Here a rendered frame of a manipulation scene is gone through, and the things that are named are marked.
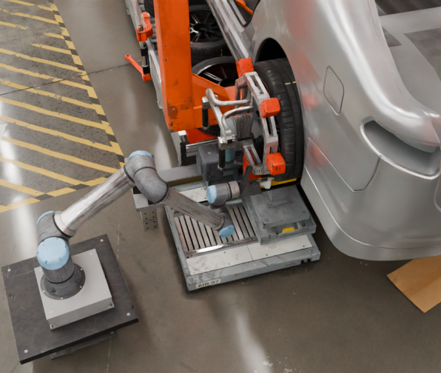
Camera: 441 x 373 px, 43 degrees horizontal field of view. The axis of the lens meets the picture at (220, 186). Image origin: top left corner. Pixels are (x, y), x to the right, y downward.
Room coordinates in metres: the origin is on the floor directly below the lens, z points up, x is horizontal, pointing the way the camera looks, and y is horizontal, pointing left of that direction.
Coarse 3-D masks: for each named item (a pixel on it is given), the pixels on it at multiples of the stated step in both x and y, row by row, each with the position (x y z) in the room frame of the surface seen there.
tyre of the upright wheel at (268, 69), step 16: (256, 64) 2.54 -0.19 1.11; (272, 64) 2.47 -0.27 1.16; (288, 64) 2.44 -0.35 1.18; (272, 80) 2.32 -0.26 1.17; (288, 80) 2.32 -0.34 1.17; (272, 96) 2.28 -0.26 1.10; (288, 96) 2.24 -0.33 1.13; (288, 112) 2.16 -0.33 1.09; (288, 128) 2.11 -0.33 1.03; (256, 144) 2.46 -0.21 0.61; (288, 144) 2.07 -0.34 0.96; (288, 160) 2.06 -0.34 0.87; (272, 176) 2.19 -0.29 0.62; (288, 176) 2.09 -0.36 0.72
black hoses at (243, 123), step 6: (258, 114) 2.30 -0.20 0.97; (240, 120) 2.17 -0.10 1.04; (246, 120) 2.16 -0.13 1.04; (252, 120) 2.17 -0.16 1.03; (240, 126) 2.14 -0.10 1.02; (246, 126) 2.14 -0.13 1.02; (240, 132) 2.12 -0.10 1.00; (246, 132) 2.13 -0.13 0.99; (252, 132) 2.14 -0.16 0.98; (240, 138) 2.10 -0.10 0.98; (246, 138) 2.11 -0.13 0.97
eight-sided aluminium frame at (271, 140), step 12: (252, 72) 2.46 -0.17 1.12; (240, 84) 2.51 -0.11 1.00; (252, 84) 2.35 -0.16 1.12; (264, 96) 2.25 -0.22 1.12; (264, 120) 2.16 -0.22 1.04; (264, 132) 2.13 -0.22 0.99; (276, 132) 2.13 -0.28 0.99; (240, 144) 2.46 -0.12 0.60; (252, 144) 2.45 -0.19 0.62; (264, 144) 2.11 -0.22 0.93; (276, 144) 2.10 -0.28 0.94; (264, 156) 2.10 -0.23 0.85; (252, 168) 2.25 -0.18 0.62; (264, 168) 2.09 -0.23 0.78
